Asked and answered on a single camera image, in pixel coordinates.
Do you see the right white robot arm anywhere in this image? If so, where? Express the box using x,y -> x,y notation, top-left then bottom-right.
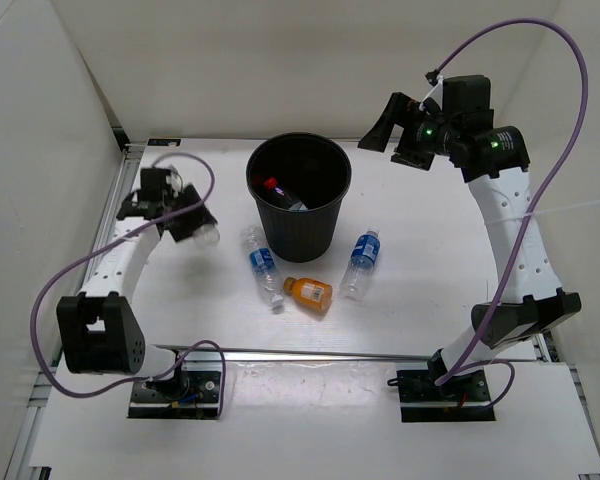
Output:
358,91 -> 582,400

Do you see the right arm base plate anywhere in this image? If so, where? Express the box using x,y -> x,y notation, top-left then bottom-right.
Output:
387,369 -> 495,423

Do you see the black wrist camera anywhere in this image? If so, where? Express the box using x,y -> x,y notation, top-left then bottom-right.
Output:
442,75 -> 493,123
137,167 -> 174,203

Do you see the black plastic waste bin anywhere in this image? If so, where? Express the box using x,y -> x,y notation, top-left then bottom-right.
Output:
246,132 -> 352,263

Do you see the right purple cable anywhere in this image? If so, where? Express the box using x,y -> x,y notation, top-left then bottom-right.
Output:
424,17 -> 589,389

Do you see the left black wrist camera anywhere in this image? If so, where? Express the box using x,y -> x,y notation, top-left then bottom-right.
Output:
137,167 -> 174,203

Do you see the small black cap water bottle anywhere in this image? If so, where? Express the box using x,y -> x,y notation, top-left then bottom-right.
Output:
192,224 -> 220,248

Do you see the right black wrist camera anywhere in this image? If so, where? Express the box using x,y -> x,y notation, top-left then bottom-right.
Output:
442,75 -> 493,123

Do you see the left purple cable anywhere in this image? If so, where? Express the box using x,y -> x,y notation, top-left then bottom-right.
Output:
31,152 -> 226,419

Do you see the tall white cap water bottle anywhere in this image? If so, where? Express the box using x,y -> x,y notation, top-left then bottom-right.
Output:
241,225 -> 284,311

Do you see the orange juice bottle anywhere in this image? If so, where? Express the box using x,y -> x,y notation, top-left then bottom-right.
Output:
283,277 -> 333,312

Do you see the blue cap water bottle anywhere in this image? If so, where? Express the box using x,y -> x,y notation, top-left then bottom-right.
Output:
339,228 -> 381,300

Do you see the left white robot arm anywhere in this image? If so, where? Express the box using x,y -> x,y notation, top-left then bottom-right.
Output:
56,184 -> 218,400

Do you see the red cap water bottle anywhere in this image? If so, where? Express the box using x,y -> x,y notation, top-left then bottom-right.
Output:
263,177 -> 307,211

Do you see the aluminium table frame rail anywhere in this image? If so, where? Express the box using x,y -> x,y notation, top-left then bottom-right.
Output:
154,344 -> 430,363

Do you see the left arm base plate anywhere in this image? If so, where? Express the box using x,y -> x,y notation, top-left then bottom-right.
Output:
127,361 -> 225,420

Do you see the purple cable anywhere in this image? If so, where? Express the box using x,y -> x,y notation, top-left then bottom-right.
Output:
31,152 -> 226,419
424,17 -> 589,389

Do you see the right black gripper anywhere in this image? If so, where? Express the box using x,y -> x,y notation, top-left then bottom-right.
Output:
358,93 -> 460,171

